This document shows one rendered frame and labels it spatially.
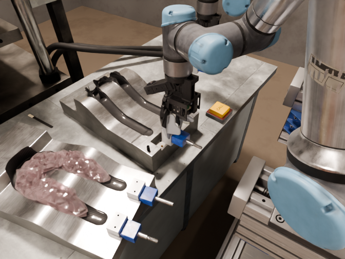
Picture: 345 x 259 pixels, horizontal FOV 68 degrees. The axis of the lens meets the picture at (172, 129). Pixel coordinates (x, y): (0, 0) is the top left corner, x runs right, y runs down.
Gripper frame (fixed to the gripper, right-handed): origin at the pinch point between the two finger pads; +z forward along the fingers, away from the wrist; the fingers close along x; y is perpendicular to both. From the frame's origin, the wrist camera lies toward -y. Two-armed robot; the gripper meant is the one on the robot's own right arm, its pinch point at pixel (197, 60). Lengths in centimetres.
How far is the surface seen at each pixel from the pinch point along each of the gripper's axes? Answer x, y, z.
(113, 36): 153, -178, 95
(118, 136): -45.4, -8.1, 6.7
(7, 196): -78, -23, 8
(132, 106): -31.1, -12.3, 6.2
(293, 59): 190, 36, 88
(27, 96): -38, -66, 16
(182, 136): -40.5, 13.1, 0.7
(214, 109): -12.4, 13.9, 11.3
